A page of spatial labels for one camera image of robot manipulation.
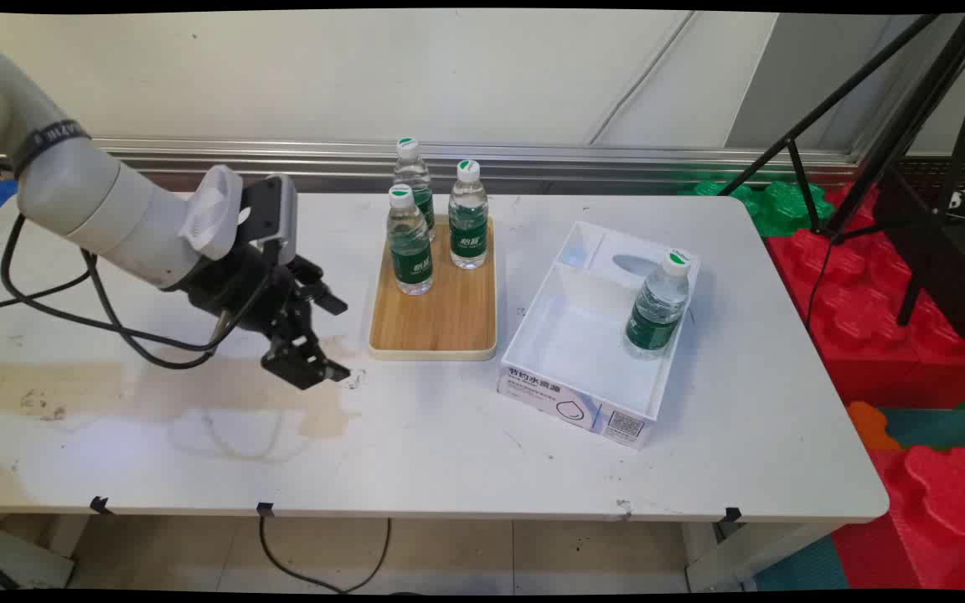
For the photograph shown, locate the large red foam block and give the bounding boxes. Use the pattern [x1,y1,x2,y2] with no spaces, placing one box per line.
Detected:
[766,184,965,410]

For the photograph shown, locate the black tripod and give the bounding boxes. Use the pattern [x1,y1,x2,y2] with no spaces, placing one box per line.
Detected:
[717,12,965,327]

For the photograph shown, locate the wooden bamboo tray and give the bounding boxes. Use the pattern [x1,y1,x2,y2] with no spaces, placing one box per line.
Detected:
[368,214,498,363]

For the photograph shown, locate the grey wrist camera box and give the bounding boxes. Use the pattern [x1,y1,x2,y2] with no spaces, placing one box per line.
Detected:
[240,173,299,267]

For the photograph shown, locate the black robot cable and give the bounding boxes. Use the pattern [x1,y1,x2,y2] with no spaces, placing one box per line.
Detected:
[0,214,274,353]
[0,250,217,370]

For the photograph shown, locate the green foam block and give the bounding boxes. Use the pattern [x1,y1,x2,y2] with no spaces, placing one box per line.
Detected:
[679,179,836,239]

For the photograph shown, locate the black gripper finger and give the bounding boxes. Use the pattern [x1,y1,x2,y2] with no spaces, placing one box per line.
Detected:
[286,254,350,317]
[261,321,352,392]

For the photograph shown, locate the black bag with panda print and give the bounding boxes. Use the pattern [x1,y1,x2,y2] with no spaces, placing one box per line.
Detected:
[872,159,965,349]

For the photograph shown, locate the green label water bottle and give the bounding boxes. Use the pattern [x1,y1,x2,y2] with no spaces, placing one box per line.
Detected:
[447,159,490,271]
[623,250,693,360]
[386,184,435,296]
[392,137,436,240]

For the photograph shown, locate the white table leg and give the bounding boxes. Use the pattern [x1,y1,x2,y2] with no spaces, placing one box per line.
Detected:
[682,519,837,593]
[0,512,91,592]

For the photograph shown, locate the teal foam mat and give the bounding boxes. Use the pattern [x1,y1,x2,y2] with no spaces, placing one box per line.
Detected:
[878,385,965,454]

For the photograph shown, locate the aluminium rail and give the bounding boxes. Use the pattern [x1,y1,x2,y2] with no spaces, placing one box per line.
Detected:
[0,137,862,195]

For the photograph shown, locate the thin black tripod cable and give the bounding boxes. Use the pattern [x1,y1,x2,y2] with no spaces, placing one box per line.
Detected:
[804,238,837,332]

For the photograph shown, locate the white printed cardboard box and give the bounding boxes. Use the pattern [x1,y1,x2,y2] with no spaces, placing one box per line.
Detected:
[497,220,702,451]

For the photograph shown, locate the orange foam block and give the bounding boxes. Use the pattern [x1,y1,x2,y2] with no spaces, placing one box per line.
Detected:
[846,400,903,451]

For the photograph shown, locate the black hanging cable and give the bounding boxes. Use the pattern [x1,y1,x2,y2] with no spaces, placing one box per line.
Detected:
[258,514,394,595]

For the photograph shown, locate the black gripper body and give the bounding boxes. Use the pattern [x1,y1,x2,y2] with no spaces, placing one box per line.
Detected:
[168,241,324,344]

